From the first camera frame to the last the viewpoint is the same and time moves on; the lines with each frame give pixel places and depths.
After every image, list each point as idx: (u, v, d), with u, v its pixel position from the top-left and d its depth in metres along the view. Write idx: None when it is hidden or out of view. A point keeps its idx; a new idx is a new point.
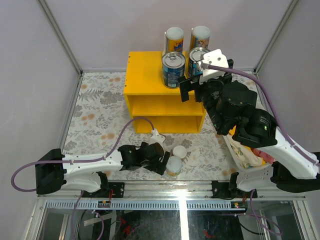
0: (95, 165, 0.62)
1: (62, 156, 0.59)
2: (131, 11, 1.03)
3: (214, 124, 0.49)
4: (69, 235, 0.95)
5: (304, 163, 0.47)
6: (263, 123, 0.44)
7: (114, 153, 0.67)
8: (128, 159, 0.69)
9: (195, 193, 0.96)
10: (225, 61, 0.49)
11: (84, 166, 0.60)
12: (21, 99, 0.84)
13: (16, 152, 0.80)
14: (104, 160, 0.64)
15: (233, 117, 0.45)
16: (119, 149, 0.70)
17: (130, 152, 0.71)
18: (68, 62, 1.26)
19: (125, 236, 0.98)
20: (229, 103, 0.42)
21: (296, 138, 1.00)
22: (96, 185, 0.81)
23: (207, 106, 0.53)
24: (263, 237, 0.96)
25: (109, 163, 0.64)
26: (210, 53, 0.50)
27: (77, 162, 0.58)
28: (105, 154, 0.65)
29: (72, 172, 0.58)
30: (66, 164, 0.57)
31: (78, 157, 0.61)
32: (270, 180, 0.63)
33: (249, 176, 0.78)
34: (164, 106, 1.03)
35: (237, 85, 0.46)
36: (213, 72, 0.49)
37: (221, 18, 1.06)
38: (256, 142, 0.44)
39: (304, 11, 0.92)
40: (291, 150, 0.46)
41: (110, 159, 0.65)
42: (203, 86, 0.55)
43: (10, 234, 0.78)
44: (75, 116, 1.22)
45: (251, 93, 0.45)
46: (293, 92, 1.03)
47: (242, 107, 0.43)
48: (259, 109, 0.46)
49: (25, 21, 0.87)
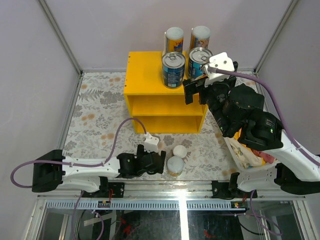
0: (95, 170, 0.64)
1: (63, 158, 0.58)
2: (132, 11, 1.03)
3: (220, 127, 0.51)
4: (69, 235, 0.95)
5: (309, 166, 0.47)
6: (270, 126, 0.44)
7: (113, 161, 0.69)
8: (125, 168, 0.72)
9: (195, 193, 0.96)
10: (231, 64, 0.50)
11: (82, 169, 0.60)
12: (21, 99, 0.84)
13: (15, 152, 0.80)
14: (102, 166, 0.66)
15: (240, 120, 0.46)
16: (118, 157, 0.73)
17: (128, 162, 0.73)
18: (68, 62, 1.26)
19: (125, 236, 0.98)
20: (236, 106, 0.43)
21: (296, 138, 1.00)
22: (95, 186, 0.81)
23: (213, 109, 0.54)
24: (263, 237, 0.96)
25: (106, 169, 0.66)
26: (216, 57, 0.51)
27: (76, 165, 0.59)
28: (104, 161, 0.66)
29: (70, 174, 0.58)
30: (66, 166, 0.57)
31: (77, 160, 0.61)
32: (274, 181, 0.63)
33: (251, 176, 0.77)
34: (164, 106, 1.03)
35: (245, 88, 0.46)
36: (218, 76, 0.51)
37: (221, 18, 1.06)
38: (262, 145, 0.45)
39: (304, 11, 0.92)
40: (296, 152, 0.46)
41: (108, 165, 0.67)
42: (208, 88, 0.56)
43: (10, 234, 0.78)
44: (75, 116, 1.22)
45: (260, 96, 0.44)
46: (293, 92, 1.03)
47: (250, 111, 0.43)
48: (265, 111, 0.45)
49: (25, 21, 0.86)
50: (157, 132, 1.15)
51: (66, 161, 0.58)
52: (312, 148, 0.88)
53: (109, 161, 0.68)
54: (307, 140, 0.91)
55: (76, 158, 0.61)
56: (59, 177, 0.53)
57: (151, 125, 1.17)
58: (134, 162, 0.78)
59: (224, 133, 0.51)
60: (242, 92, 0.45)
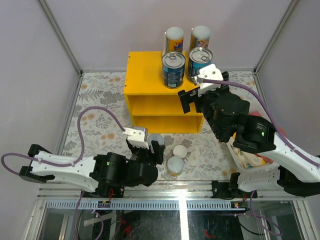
0: (65, 170, 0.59)
1: (36, 153, 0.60)
2: (131, 11, 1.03)
3: (214, 133, 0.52)
4: (69, 235, 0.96)
5: (307, 166, 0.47)
6: (261, 130, 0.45)
7: (87, 162, 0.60)
8: (101, 174, 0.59)
9: (195, 193, 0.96)
10: (220, 74, 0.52)
11: (51, 167, 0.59)
12: (20, 99, 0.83)
13: (15, 152, 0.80)
14: (72, 167, 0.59)
15: (229, 125, 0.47)
16: (96, 157, 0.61)
17: (108, 166, 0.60)
18: (68, 62, 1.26)
19: (125, 236, 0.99)
20: (223, 113, 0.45)
21: (295, 138, 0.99)
22: (91, 188, 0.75)
23: (207, 116, 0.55)
24: (263, 237, 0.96)
25: (76, 171, 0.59)
26: (205, 68, 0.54)
27: (43, 162, 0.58)
28: (73, 161, 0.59)
29: (38, 170, 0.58)
30: (35, 163, 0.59)
31: (50, 156, 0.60)
32: (277, 183, 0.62)
33: (252, 176, 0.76)
34: (165, 106, 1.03)
35: (230, 96, 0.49)
36: (208, 86, 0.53)
37: (221, 18, 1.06)
38: (255, 148, 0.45)
39: (304, 11, 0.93)
40: (291, 154, 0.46)
41: (79, 167, 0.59)
42: (202, 97, 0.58)
43: (10, 234, 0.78)
44: (75, 116, 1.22)
45: (244, 102, 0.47)
46: (293, 92, 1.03)
47: (236, 116, 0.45)
48: (257, 116, 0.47)
49: (24, 20, 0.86)
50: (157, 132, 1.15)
51: (37, 156, 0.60)
52: (311, 148, 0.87)
53: (83, 162, 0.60)
54: (307, 140, 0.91)
55: (49, 153, 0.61)
56: (23, 173, 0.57)
57: (150, 124, 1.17)
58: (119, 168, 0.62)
59: (219, 139, 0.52)
60: (228, 100, 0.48)
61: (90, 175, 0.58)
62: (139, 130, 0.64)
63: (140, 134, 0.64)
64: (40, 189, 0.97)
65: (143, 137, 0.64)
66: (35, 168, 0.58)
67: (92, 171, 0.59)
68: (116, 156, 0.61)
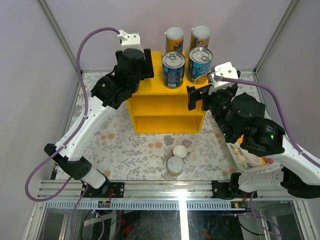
0: (89, 126, 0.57)
1: (55, 147, 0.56)
2: (132, 11, 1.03)
3: (223, 133, 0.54)
4: (69, 235, 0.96)
5: (313, 169, 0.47)
6: (270, 132, 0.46)
7: (93, 103, 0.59)
8: (110, 93, 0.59)
9: (195, 193, 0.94)
10: (235, 73, 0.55)
11: (78, 139, 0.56)
12: (20, 100, 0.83)
13: (16, 152, 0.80)
14: (89, 118, 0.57)
15: (242, 127, 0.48)
16: (93, 92, 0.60)
17: (105, 85, 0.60)
18: (68, 62, 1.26)
19: (125, 236, 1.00)
20: (239, 114, 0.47)
21: (295, 138, 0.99)
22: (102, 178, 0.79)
23: (216, 115, 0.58)
24: (263, 237, 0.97)
25: (94, 116, 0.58)
26: (221, 66, 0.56)
27: (67, 142, 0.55)
28: (84, 114, 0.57)
29: (75, 150, 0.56)
30: (63, 151, 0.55)
31: (66, 137, 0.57)
32: (280, 184, 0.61)
33: (254, 177, 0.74)
34: (165, 107, 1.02)
35: (247, 97, 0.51)
36: (223, 84, 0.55)
37: (221, 18, 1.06)
38: (263, 150, 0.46)
39: (304, 11, 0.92)
40: (299, 157, 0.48)
41: (93, 112, 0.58)
42: (211, 96, 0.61)
43: (10, 234, 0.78)
44: (75, 116, 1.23)
45: (260, 106, 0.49)
46: (293, 92, 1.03)
47: (251, 119, 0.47)
48: (266, 118, 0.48)
49: (24, 21, 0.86)
50: (157, 132, 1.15)
51: (59, 147, 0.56)
52: (311, 147, 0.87)
53: (90, 107, 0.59)
54: (306, 140, 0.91)
55: (63, 137, 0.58)
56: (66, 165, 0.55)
57: (150, 124, 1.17)
58: (114, 80, 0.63)
59: (227, 139, 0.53)
60: (244, 100, 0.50)
61: (104, 104, 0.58)
62: (133, 34, 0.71)
63: (135, 38, 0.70)
64: (40, 189, 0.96)
65: (138, 38, 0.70)
66: (69, 153, 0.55)
67: (102, 101, 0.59)
68: (107, 77, 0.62)
